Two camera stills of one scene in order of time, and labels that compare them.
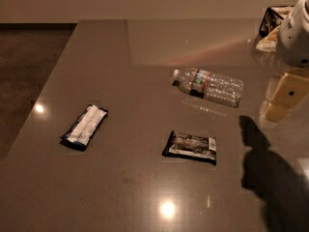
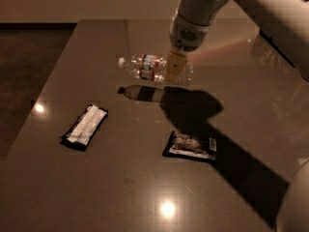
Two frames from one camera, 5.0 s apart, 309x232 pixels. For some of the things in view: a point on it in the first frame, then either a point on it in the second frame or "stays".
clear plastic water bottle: x=209 y=86 to x=153 y=68
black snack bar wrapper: x=193 y=146 stays
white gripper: x=294 y=38 to x=187 y=35
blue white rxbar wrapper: x=80 y=131 stays
